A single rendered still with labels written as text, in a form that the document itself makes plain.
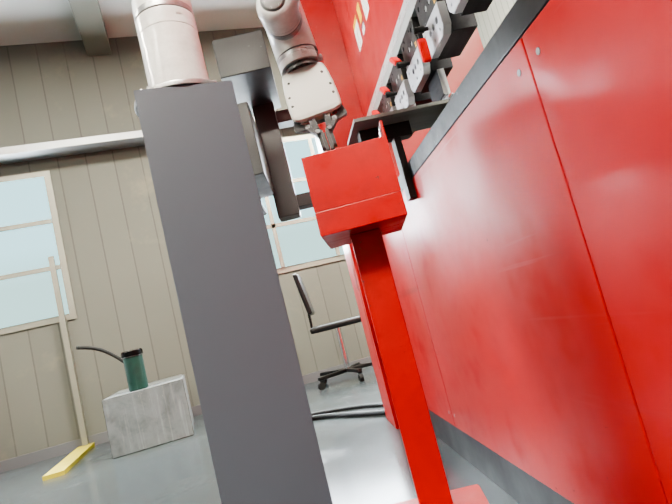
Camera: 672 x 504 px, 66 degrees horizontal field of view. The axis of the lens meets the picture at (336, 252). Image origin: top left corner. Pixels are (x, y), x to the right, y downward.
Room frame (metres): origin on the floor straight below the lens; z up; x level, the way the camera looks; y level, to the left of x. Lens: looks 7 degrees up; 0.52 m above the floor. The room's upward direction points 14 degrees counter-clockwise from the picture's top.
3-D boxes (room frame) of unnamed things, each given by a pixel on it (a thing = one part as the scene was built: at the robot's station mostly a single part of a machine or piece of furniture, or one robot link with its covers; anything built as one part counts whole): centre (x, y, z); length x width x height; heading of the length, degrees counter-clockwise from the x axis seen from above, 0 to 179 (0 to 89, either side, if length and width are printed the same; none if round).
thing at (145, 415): (3.72, 1.60, 0.38); 0.78 x 0.64 x 0.75; 18
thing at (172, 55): (1.00, 0.22, 1.09); 0.19 x 0.19 x 0.18
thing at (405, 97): (1.65, -0.37, 1.19); 0.15 x 0.09 x 0.17; 6
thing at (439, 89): (1.42, -0.40, 1.06); 0.10 x 0.02 x 0.10; 6
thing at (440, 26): (1.25, -0.41, 1.19); 0.15 x 0.09 x 0.17; 6
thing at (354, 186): (1.01, -0.06, 0.75); 0.20 x 0.16 x 0.18; 177
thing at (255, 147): (2.57, 0.30, 1.42); 0.45 x 0.12 x 0.36; 2
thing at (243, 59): (2.62, 0.22, 1.52); 0.51 x 0.25 x 0.85; 2
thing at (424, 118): (1.41, -0.25, 1.00); 0.26 x 0.18 x 0.01; 96
